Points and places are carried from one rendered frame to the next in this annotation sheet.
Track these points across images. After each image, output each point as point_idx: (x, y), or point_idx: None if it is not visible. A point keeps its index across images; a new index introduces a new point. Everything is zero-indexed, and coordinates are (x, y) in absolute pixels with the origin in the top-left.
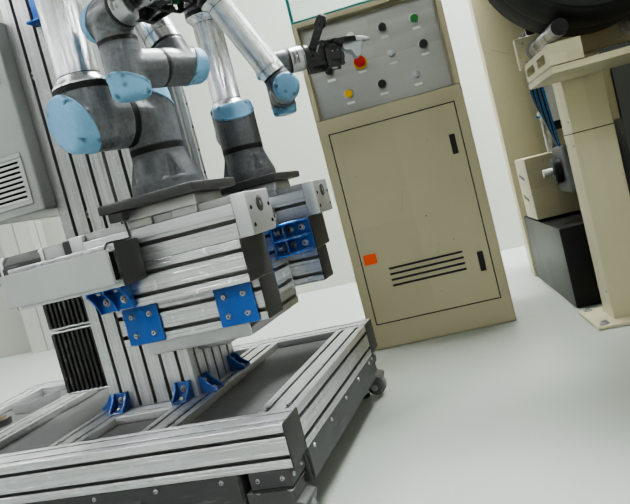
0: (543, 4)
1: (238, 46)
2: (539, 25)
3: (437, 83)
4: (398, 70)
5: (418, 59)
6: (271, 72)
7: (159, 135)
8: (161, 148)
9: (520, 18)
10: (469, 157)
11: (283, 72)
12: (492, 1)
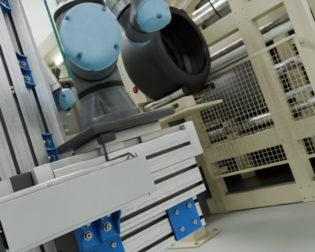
0: (176, 80)
1: None
2: (164, 92)
3: (76, 130)
4: None
5: (65, 116)
6: (57, 87)
7: (119, 75)
8: (122, 85)
9: (156, 88)
10: None
11: (66, 88)
12: (140, 79)
